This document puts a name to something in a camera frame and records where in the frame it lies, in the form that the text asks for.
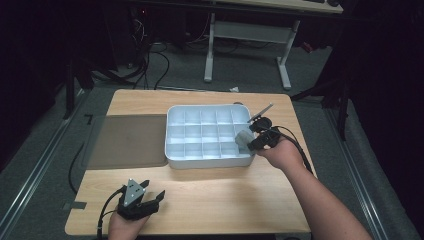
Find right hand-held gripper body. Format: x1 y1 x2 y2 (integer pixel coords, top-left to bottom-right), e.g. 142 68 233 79
247 102 285 150

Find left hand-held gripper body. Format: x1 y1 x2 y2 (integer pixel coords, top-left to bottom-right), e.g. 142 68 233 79
116 178 161 221

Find grey sock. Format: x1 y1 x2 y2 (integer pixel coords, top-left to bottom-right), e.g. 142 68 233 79
234 130 256 152

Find white divided storage box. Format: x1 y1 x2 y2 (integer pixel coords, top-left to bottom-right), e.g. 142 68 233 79
164 104 257 170

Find person's right hand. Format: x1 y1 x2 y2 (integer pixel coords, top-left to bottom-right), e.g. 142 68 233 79
255 137 307 175

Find person's left hand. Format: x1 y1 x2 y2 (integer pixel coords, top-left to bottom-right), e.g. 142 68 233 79
107 211 152 240

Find dark grey mat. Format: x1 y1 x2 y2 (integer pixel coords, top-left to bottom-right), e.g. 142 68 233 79
87 114 168 170

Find grey tape piece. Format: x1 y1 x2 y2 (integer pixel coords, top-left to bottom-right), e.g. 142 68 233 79
62 201 88 211

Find black stand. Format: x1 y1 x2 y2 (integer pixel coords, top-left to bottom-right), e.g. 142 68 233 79
291 63 353 142
63 58 96 120

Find white-legged wooden desk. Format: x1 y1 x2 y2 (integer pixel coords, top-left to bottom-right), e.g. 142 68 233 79
203 0 345 91

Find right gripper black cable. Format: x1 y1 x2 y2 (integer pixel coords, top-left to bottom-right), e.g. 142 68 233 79
271 125 315 175

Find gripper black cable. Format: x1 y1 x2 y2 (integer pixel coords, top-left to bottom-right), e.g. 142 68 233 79
96 185 128 240
271 125 315 175

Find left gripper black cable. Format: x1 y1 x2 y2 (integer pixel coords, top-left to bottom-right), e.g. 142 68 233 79
96 185 128 240

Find black floor cable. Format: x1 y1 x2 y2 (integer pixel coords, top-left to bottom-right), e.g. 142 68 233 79
68 142 85 195

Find metal floor rail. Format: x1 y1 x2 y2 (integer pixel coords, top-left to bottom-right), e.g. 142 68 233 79
0 89 92 232
323 109 390 240

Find black floor cables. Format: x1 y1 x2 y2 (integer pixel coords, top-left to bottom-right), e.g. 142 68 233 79
128 9 172 91

